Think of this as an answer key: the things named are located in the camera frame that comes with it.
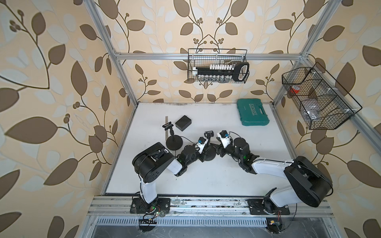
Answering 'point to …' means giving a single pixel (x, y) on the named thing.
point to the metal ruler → (166, 119)
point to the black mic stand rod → (169, 125)
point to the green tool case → (252, 112)
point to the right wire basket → (324, 104)
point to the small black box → (183, 123)
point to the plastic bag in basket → (313, 111)
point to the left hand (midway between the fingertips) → (207, 144)
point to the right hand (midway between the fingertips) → (214, 140)
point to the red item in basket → (292, 90)
